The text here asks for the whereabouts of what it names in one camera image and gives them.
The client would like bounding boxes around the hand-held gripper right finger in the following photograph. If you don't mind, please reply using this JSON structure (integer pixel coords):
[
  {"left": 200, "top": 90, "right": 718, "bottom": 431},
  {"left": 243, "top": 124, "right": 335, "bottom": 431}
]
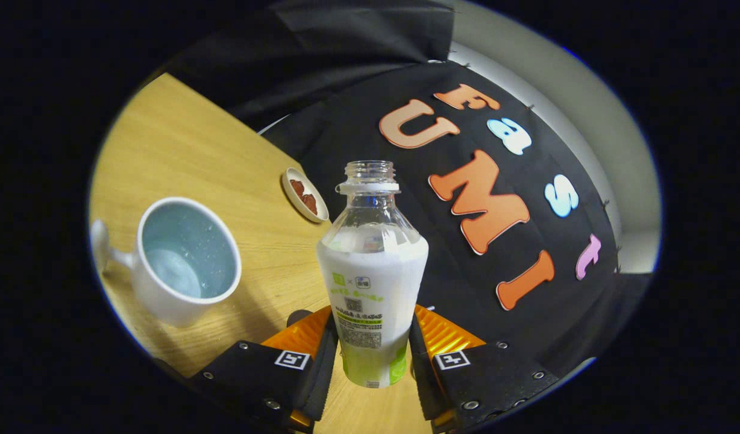
[{"left": 409, "top": 304, "right": 560, "bottom": 433}]

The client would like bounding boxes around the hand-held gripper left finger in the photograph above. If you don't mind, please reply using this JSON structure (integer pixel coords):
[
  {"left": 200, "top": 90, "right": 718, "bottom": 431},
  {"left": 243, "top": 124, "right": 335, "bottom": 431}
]
[{"left": 189, "top": 305, "right": 339, "bottom": 434}]

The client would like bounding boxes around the clear juice bottle white label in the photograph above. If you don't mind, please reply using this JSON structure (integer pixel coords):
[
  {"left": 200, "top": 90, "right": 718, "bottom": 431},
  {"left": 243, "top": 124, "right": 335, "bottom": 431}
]
[{"left": 316, "top": 160, "right": 430, "bottom": 389}]

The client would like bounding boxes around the white cup with handle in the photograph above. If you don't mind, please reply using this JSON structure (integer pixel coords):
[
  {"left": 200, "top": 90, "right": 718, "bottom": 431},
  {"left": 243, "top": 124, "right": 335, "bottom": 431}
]
[{"left": 90, "top": 197, "right": 243, "bottom": 328}]

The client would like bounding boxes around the black backdrop cloth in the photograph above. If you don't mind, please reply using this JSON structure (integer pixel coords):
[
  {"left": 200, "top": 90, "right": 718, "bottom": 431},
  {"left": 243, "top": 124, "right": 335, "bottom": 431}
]
[{"left": 165, "top": 0, "right": 654, "bottom": 377}]

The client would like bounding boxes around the oval dish with red snacks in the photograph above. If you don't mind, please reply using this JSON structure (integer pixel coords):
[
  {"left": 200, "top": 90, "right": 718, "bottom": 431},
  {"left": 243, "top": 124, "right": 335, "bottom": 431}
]
[{"left": 281, "top": 167, "right": 330, "bottom": 224}]

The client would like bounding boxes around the wooden table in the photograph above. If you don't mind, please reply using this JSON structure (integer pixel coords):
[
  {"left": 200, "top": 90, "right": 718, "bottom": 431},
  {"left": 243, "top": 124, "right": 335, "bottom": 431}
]
[{"left": 88, "top": 72, "right": 434, "bottom": 434}]

